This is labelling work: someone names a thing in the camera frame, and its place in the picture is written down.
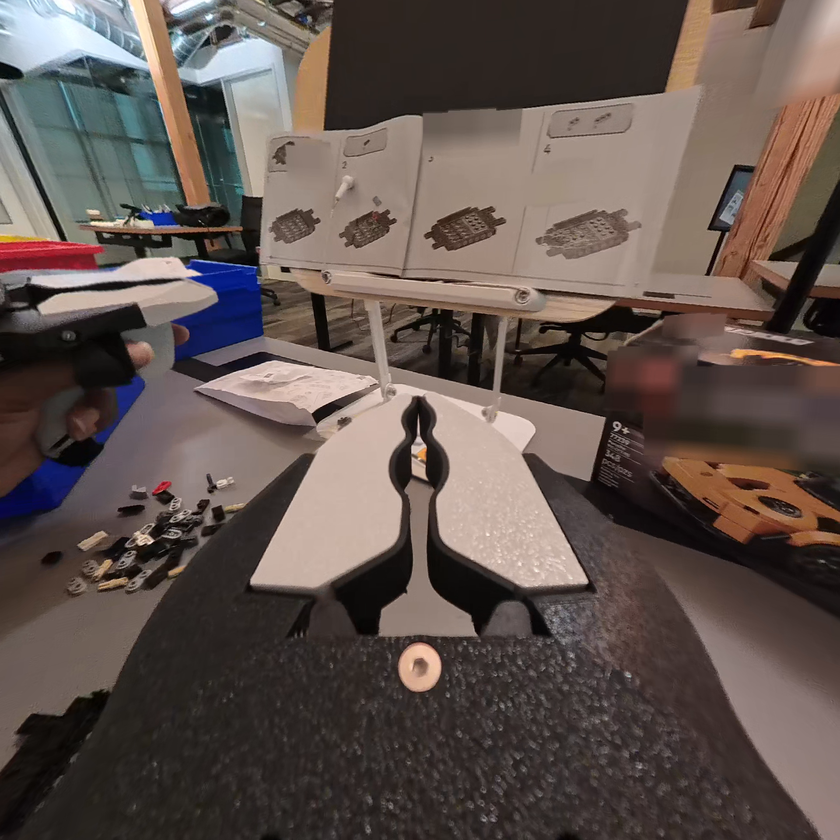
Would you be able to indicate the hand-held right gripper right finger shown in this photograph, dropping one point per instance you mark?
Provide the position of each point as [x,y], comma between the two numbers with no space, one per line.
[512,525]

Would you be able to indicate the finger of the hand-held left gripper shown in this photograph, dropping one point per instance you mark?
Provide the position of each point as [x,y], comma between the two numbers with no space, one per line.
[131,272]
[177,300]

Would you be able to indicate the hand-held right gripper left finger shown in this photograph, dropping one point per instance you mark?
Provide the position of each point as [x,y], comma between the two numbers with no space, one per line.
[328,518]

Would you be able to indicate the instruction booklet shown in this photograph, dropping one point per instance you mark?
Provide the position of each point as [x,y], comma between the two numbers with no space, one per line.
[472,197]

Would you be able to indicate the black brick chassis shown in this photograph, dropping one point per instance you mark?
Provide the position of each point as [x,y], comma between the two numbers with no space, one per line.
[46,741]

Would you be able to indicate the wooden background desk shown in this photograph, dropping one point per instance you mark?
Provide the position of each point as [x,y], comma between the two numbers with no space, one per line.
[164,229]

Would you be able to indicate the person's left hand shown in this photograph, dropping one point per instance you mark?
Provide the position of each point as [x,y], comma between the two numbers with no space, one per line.
[19,426]

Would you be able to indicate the red plastic bin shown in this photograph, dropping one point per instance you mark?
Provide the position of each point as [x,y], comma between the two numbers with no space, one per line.
[46,256]

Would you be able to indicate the black office chair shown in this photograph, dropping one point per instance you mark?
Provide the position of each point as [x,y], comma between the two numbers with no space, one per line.
[250,223]
[433,334]
[577,348]

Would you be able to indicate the orange sticker sheet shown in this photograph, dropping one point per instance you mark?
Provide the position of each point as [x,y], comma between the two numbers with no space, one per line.
[421,454]

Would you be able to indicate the printed white paper bag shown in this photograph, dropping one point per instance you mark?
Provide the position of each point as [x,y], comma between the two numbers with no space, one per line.
[282,387]

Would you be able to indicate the pile of small bricks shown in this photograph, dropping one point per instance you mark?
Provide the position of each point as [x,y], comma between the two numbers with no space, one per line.
[157,531]

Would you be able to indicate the wooden column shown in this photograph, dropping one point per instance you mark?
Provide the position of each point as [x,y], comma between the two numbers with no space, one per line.
[170,98]
[774,197]

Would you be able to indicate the yellow car picture box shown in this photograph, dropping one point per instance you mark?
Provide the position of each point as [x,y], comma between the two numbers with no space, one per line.
[754,505]

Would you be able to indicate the white booklet stand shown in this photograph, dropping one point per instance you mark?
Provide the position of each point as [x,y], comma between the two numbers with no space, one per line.
[433,289]

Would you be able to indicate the black partition panel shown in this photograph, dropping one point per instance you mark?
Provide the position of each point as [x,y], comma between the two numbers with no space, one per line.
[492,52]

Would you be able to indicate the metal air duct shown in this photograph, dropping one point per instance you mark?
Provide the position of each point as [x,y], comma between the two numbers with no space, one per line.
[98,23]

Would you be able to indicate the small wall screen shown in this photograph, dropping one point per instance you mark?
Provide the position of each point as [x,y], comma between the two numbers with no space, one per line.
[732,197]

